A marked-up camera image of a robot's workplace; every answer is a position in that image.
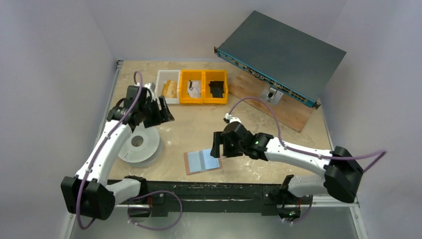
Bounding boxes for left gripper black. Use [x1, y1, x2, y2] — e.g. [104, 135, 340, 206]
[139, 96, 173, 127]

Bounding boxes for brown leather card holder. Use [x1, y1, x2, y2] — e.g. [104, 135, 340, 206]
[183, 148, 223, 175]

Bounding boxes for silver white card with portrait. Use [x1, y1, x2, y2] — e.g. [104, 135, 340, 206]
[187, 81, 202, 99]

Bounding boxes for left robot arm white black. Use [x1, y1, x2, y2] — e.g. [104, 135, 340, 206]
[60, 83, 174, 220]

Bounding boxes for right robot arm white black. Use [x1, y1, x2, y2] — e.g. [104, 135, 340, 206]
[210, 122, 364, 203]

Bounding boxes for gold cards in white bin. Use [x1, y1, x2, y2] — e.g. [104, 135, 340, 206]
[162, 80, 178, 99]

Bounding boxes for black card in yellow bin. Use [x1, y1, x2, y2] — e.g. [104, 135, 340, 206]
[209, 81, 224, 99]

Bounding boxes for white tape roll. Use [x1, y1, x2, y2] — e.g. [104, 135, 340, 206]
[118, 125, 163, 167]

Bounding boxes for middle yellow plastic bin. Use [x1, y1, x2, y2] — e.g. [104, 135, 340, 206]
[179, 70, 205, 105]

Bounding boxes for yellow plastic bin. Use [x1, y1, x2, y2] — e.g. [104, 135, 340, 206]
[179, 70, 205, 105]
[204, 70, 228, 105]

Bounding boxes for right yellow plastic bin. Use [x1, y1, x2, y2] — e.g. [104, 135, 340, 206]
[204, 70, 228, 105]

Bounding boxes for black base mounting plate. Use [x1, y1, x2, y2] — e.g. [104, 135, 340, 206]
[123, 176, 313, 218]

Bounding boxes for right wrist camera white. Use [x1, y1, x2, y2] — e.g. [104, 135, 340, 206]
[223, 113, 241, 124]

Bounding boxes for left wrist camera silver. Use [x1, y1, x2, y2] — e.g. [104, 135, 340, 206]
[143, 82, 156, 95]

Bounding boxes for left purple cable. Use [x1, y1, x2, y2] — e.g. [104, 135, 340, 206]
[76, 71, 143, 230]

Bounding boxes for metal mounting bracket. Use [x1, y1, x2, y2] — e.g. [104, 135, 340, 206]
[260, 86, 284, 105]

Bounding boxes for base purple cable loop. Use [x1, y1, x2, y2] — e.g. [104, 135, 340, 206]
[127, 190, 183, 232]

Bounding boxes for blue grey network switch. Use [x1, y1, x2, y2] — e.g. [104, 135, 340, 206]
[214, 11, 346, 110]

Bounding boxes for aluminium frame rail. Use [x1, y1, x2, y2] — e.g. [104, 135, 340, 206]
[312, 195, 359, 208]

